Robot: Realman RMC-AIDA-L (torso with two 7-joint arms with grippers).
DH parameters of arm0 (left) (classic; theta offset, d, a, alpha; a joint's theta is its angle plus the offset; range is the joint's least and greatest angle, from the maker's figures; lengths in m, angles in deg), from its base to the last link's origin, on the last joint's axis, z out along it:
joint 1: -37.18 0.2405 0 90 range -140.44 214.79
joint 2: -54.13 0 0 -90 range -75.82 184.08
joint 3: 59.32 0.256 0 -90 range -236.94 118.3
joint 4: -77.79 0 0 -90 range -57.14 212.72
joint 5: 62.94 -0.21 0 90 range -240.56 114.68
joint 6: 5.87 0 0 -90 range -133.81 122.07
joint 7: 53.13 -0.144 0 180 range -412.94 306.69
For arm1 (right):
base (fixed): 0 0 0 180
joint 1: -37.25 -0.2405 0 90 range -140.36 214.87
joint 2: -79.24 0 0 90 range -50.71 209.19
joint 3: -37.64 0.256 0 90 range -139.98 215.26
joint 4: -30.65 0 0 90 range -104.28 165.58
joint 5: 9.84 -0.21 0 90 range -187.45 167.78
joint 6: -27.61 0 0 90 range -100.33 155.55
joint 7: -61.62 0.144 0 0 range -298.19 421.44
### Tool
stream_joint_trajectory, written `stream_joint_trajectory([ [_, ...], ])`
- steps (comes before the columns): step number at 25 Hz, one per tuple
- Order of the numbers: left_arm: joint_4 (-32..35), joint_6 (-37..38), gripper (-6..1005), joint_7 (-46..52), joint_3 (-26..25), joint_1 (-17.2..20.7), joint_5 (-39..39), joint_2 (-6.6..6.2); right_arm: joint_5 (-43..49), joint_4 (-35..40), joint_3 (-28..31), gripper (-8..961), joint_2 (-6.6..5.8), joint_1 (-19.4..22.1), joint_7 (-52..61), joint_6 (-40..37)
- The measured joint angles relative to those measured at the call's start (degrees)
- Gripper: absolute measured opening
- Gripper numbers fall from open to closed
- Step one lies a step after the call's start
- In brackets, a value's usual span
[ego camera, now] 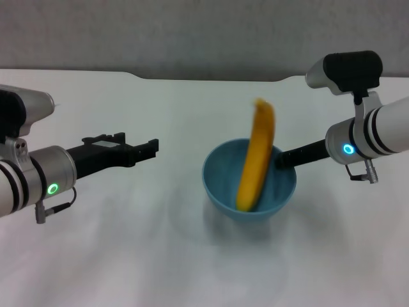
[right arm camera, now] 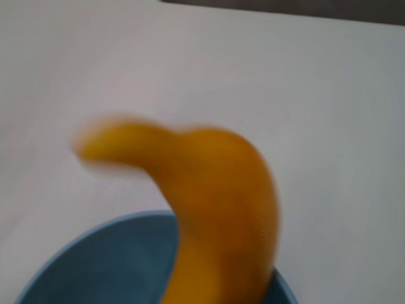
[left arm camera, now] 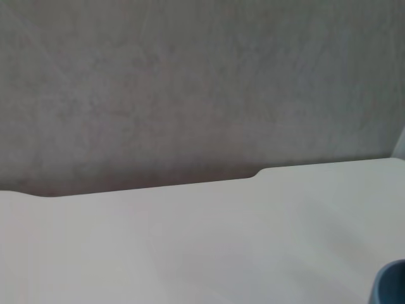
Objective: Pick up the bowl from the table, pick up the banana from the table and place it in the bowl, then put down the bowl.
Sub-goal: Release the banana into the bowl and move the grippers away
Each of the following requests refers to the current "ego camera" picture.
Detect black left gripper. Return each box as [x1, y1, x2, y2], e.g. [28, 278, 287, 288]
[65, 132, 160, 182]

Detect yellow banana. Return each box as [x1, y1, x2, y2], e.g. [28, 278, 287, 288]
[235, 98, 277, 213]

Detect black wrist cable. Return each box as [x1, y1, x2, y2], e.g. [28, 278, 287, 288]
[34, 185, 78, 225]
[344, 157, 379, 185]

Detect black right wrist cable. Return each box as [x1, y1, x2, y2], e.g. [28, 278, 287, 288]
[344, 157, 379, 185]

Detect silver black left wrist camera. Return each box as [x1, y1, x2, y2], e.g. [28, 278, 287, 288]
[0, 84, 56, 158]

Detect blue plastic bowl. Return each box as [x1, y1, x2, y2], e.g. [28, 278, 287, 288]
[201, 138, 298, 224]

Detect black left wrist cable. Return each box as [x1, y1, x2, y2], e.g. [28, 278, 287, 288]
[34, 185, 78, 225]

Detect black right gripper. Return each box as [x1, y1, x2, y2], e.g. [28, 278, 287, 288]
[275, 139, 329, 171]

